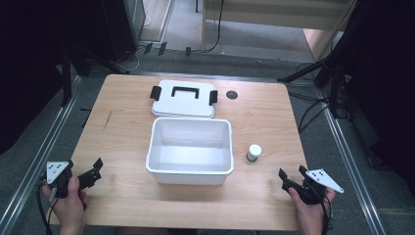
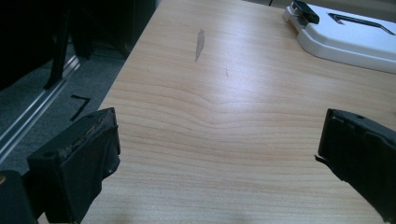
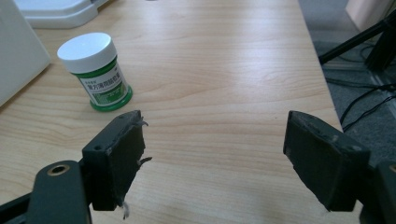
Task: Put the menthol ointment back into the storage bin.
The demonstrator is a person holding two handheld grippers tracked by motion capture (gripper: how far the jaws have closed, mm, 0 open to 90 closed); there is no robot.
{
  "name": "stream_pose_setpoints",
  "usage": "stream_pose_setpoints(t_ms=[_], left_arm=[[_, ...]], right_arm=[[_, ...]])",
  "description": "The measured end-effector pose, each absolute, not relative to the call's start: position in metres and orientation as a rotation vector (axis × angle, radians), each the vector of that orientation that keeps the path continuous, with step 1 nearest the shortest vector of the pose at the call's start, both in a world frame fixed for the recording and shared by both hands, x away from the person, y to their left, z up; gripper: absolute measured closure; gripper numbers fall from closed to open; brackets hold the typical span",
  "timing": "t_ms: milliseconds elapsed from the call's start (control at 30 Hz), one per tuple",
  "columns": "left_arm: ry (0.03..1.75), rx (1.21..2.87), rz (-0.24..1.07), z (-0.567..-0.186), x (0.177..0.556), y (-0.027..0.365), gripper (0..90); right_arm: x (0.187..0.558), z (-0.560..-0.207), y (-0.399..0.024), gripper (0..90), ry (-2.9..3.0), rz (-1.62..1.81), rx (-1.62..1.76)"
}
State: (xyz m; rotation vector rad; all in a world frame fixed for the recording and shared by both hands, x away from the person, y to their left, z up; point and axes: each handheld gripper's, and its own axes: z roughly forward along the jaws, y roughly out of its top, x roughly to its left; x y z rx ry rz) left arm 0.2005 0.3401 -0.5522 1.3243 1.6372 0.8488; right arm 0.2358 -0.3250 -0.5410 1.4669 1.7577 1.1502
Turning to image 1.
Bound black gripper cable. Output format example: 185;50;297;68
34;177;61;235
318;192;333;235

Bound person's left hand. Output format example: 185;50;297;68
41;175;90;235

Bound black metal stand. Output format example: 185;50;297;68
60;42;131;108
276;42;351;119

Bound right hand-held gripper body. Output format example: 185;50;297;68
300;167;345;207

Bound white plastic storage box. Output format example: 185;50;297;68
145;117;235;186

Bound aluminium floor rail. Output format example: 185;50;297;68
0;75;83;235
316;89;389;235

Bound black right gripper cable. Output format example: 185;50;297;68
318;192;333;235

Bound light wooden furniture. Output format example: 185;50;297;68
200;0;358;63

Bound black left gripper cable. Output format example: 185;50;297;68
34;177;61;235

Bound black hanging cable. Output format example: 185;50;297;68
191;0;226;54

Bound white lid with black handle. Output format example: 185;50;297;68
149;79;219;119

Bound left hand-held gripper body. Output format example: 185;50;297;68
45;159;74;200

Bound black floor cables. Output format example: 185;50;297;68
287;62;331;135

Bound black curtain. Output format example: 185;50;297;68
339;0;415;189
0;0;109;156

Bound person's right hand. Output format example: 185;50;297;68
287;186;337;235

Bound small white-capped bottle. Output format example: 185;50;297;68
246;143;263;163

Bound white floor cable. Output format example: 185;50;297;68
112;14;155;73

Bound dark cabinet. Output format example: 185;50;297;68
97;0;147;64

